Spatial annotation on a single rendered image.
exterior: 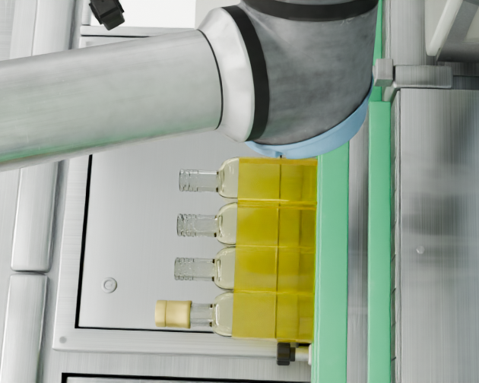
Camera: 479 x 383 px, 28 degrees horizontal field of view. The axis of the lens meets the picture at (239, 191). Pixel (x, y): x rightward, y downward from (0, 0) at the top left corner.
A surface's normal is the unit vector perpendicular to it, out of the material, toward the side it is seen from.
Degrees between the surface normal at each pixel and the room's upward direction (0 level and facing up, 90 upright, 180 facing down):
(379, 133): 90
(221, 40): 60
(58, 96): 110
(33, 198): 90
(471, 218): 90
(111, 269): 90
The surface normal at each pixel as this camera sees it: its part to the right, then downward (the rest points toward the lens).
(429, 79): -0.04, -0.25
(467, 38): -0.04, 0.97
